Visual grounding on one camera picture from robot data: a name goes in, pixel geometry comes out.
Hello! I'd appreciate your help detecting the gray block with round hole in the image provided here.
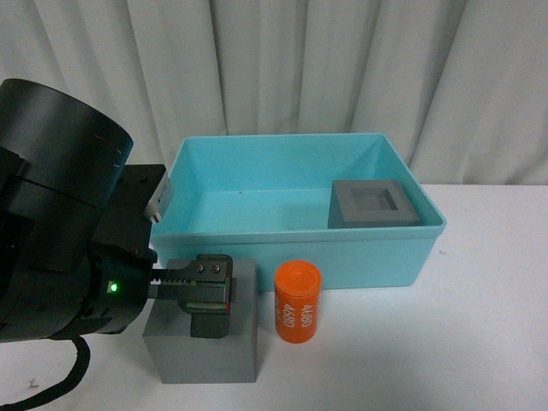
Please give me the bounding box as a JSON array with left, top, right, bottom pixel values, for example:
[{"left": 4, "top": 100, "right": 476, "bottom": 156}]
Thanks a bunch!
[{"left": 143, "top": 259, "right": 258, "bottom": 384}]

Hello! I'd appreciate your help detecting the white curtain backdrop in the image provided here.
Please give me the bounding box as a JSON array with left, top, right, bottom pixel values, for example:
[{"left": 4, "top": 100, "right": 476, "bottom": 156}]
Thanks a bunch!
[{"left": 1, "top": 1, "right": 547, "bottom": 185}]

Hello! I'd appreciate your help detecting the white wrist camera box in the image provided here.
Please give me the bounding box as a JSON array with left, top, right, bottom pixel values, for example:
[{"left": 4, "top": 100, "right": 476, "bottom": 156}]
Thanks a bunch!
[{"left": 144, "top": 170, "right": 173, "bottom": 224}]

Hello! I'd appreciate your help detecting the light blue plastic box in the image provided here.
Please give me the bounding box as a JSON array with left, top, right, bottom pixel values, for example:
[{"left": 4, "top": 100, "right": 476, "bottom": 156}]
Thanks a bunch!
[{"left": 151, "top": 133, "right": 446, "bottom": 291}]

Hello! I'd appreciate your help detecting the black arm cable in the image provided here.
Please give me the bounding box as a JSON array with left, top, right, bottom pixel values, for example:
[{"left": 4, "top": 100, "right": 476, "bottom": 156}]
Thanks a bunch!
[{"left": 0, "top": 336, "right": 92, "bottom": 411}]

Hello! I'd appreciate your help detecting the gray block with square hole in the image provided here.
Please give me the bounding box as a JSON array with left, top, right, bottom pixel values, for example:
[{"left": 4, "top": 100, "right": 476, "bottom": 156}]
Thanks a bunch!
[{"left": 327, "top": 179, "right": 421, "bottom": 229}]

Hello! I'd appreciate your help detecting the orange cylinder part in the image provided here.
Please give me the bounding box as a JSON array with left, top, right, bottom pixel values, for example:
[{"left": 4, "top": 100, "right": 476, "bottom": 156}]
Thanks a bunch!
[{"left": 274, "top": 260, "right": 322, "bottom": 343}]

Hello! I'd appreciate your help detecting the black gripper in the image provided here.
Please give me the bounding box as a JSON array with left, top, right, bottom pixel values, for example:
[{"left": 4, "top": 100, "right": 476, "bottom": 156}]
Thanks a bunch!
[{"left": 81, "top": 164, "right": 233, "bottom": 338}]

